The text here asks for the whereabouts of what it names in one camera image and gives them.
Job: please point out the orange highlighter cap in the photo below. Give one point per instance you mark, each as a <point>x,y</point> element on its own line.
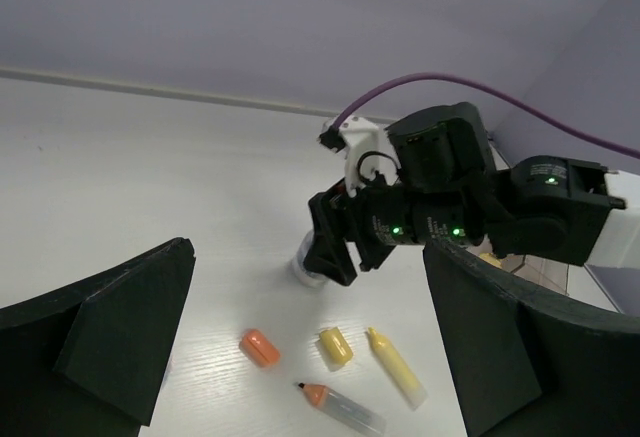
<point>259,349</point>

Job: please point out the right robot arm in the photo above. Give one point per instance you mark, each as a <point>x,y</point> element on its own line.
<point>432,176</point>

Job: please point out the orange tip clear highlighter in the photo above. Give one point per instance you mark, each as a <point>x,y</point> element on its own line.
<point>343,409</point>

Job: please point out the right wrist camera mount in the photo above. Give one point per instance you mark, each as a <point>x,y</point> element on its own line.
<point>359,141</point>

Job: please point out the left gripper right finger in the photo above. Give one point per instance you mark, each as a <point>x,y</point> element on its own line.
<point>527,361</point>

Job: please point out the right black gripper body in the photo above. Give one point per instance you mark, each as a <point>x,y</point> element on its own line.
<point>378,220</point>

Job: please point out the yellow highlighter cap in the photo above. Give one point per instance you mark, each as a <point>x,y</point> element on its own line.
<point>336,346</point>

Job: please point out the yellow highlighter pen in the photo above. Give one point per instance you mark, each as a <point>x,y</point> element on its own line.
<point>397,368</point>

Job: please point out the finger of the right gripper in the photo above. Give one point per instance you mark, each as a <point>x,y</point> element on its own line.
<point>329,254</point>

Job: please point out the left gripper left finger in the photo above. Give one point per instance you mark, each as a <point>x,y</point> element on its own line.
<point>89,358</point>

